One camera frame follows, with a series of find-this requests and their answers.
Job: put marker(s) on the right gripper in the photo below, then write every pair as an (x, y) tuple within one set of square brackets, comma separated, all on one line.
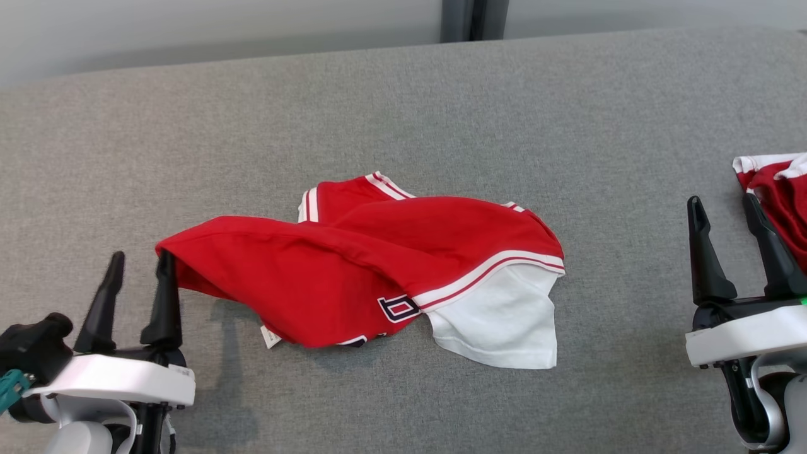
[(744, 334)]

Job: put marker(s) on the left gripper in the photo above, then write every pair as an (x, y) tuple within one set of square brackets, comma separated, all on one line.
[(126, 378)]

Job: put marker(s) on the red shorts with white stripe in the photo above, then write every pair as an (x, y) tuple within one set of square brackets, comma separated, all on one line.
[(785, 202)]

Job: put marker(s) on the red and white jersey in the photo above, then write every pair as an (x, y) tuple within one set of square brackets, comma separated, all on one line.
[(328, 271)]

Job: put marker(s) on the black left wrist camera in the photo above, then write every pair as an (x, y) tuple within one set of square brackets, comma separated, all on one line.
[(31, 347)]

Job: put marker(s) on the grey metal partition post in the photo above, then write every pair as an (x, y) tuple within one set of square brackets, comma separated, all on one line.
[(473, 19)]

